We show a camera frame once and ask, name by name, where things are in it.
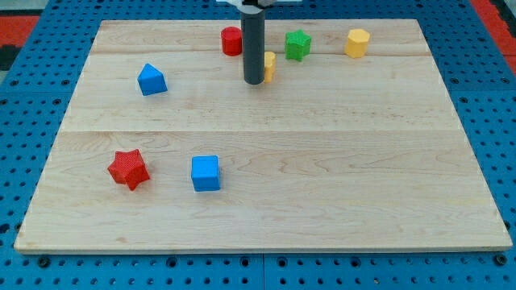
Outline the blue cube block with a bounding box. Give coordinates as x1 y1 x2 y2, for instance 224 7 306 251
190 155 221 192

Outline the light wooden board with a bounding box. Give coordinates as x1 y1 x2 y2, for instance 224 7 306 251
15 19 512 255

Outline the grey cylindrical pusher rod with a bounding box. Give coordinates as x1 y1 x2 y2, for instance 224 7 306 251
239 1 265 85

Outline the red cylinder block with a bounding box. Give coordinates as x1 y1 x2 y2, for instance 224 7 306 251
220 27 243 56

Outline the red star block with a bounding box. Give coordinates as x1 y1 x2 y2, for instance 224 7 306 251
107 149 150 191

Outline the blue triangle block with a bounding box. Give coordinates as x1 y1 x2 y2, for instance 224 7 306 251
137 64 168 96

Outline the yellow hexagon block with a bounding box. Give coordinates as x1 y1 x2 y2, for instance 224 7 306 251
344 28 371 58

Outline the green star block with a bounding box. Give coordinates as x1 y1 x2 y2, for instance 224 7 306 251
285 30 312 62

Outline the yellow block behind rod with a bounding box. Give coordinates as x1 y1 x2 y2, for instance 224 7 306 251
264 52 277 83

